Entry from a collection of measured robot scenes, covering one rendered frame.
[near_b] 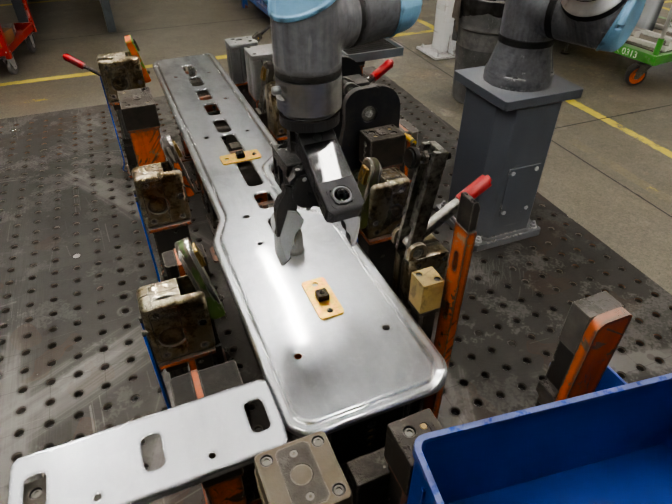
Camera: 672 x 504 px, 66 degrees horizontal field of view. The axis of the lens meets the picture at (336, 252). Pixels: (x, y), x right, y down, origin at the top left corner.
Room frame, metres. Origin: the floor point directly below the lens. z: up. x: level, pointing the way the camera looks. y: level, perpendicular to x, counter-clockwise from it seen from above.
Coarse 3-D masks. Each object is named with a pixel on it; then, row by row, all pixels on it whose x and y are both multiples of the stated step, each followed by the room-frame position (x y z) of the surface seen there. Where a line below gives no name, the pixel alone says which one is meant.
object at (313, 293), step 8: (312, 280) 0.59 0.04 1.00; (320, 280) 0.59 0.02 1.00; (304, 288) 0.58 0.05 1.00; (312, 288) 0.58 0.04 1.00; (320, 288) 0.58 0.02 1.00; (328, 288) 0.58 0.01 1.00; (312, 296) 0.56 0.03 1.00; (320, 296) 0.55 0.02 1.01; (328, 296) 0.55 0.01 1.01; (312, 304) 0.54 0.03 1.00; (320, 304) 0.54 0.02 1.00; (328, 304) 0.54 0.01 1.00; (336, 304) 0.54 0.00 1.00; (320, 312) 0.53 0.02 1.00; (328, 312) 0.53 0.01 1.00; (336, 312) 0.53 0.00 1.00
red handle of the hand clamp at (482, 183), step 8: (480, 176) 0.66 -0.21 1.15; (488, 176) 0.66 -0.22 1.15; (472, 184) 0.65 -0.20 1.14; (480, 184) 0.65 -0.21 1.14; (488, 184) 0.65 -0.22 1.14; (472, 192) 0.64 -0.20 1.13; (480, 192) 0.64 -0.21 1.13; (456, 200) 0.64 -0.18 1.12; (448, 208) 0.63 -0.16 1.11; (456, 208) 0.63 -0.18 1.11; (432, 216) 0.63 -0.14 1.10; (440, 216) 0.63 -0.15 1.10; (448, 216) 0.63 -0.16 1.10; (432, 224) 0.62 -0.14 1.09; (440, 224) 0.62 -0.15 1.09
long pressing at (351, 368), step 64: (192, 64) 1.56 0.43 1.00; (192, 128) 1.13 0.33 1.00; (256, 128) 1.13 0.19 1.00; (256, 192) 0.85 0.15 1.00; (256, 256) 0.66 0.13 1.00; (320, 256) 0.66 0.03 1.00; (256, 320) 0.51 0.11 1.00; (320, 320) 0.51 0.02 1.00; (384, 320) 0.51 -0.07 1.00; (320, 384) 0.40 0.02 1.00; (384, 384) 0.40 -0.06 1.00
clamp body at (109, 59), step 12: (108, 60) 1.42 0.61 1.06; (120, 60) 1.43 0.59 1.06; (132, 60) 1.44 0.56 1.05; (108, 72) 1.41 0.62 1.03; (120, 72) 1.42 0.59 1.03; (132, 72) 1.43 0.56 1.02; (108, 84) 1.41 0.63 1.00; (120, 84) 1.42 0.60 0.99; (132, 84) 1.43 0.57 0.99; (144, 84) 1.45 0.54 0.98; (108, 96) 1.41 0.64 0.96; (120, 108) 1.42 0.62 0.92; (120, 120) 1.42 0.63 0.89; (120, 144) 1.45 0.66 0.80; (132, 156) 1.41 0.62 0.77; (132, 168) 1.41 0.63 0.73
